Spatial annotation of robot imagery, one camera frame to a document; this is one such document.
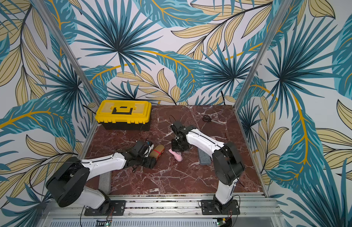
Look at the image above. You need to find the pink microfibre cloth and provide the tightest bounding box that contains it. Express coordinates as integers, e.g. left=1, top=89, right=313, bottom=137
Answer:
left=168, top=149, right=183, bottom=162

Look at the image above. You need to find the tan round object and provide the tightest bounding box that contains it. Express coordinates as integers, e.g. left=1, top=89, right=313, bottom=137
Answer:
left=149, top=145, right=165, bottom=160

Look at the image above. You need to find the grey rectangular block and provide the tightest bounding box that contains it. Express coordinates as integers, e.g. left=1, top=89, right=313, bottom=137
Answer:
left=198, top=148, right=211, bottom=166

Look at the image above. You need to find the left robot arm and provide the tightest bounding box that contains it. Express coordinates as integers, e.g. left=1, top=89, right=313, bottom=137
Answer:
left=45, top=141, right=156, bottom=209

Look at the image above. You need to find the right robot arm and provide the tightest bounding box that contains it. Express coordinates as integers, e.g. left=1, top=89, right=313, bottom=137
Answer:
left=171, top=124, right=245, bottom=205

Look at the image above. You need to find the yellow black toolbox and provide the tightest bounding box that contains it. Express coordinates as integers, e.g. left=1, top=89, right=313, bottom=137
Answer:
left=95, top=100, right=152, bottom=131

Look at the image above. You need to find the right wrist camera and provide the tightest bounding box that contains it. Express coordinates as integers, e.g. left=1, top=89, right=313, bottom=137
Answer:
left=171, top=121, right=186, bottom=135

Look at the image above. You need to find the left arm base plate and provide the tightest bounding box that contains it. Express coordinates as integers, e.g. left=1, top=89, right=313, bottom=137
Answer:
left=84, top=200, right=126, bottom=216

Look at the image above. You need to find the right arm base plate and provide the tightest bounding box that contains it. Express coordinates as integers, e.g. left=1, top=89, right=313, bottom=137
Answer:
left=199, top=199, right=240, bottom=215

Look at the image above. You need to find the aluminium front rail frame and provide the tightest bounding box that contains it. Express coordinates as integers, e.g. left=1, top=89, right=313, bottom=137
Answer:
left=37, top=193, right=287, bottom=227

